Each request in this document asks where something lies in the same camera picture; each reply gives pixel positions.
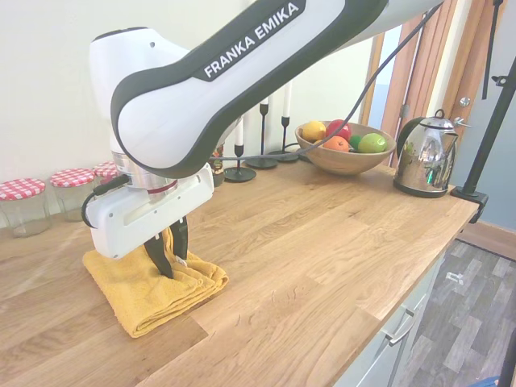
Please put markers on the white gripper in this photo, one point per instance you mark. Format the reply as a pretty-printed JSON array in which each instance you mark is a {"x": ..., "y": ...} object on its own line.
[{"x": 133, "y": 225}]

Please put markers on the yellow terry towel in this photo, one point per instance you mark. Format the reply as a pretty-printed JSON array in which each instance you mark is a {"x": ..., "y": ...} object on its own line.
[{"x": 141, "y": 298}]

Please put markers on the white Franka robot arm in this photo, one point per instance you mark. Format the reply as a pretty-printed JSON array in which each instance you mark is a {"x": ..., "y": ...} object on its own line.
[{"x": 169, "y": 105}]

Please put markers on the spice jar black lid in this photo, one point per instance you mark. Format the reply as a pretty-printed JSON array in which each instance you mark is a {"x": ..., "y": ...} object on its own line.
[{"x": 217, "y": 173}]

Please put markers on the short black candlestick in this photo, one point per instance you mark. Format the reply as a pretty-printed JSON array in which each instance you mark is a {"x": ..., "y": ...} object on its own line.
[{"x": 240, "y": 174}]

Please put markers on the glass jar red checkered lid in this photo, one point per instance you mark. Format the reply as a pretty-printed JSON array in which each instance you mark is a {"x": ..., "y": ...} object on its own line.
[
  {"x": 104, "y": 171},
  {"x": 72, "y": 197},
  {"x": 24, "y": 213}
]

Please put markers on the tall black candlestick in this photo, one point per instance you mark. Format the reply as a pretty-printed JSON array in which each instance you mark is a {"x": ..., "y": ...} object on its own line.
[{"x": 262, "y": 162}]

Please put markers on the medium black candlestick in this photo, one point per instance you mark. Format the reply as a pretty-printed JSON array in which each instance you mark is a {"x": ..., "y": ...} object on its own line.
[{"x": 285, "y": 123}]

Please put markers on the yellow lemon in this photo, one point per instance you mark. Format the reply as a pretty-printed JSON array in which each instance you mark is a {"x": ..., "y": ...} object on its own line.
[{"x": 314, "y": 130}]

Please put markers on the orange fruit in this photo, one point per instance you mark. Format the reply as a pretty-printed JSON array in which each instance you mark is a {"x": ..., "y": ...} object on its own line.
[{"x": 335, "y": 144}]

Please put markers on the wooden fruit bowl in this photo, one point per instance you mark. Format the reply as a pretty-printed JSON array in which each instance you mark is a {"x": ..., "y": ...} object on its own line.
[{"x": 346, "y": 163}]

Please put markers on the red apple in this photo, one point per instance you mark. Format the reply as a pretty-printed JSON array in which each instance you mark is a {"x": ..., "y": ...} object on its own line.
[{"x": 336, "y": 129}]

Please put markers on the dark green lime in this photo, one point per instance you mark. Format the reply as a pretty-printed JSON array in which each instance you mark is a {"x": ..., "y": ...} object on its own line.
[{"x": 354, "y": 143}]

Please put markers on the green apple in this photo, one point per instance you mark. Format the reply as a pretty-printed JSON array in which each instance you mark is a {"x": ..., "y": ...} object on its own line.
[{"x": 373, "y": 143}]

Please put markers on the white kitchen cabinet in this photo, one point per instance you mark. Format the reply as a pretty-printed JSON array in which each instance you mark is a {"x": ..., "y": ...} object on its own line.
[{"x": 387, "y": 363}]

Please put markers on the stainless steel kettle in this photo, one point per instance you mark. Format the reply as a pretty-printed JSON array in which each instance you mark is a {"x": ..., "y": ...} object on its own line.
[{"x": 423, "y": 161}]

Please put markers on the small white floor object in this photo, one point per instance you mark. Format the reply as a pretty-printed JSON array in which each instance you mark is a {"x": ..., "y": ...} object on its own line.
[{"x": 454, "y": 278}]

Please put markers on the wooden door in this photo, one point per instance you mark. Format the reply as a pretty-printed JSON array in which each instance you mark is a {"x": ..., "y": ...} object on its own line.
[{"x": 443, "y": 72}]

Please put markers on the round silver door lock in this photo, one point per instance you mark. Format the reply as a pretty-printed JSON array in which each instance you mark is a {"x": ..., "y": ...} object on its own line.
[{"x": 465, "y": 101}]

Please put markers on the black clamp camera stand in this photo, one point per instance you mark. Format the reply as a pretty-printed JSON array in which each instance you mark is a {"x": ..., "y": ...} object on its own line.
[{"x": 469, "y": 193}]

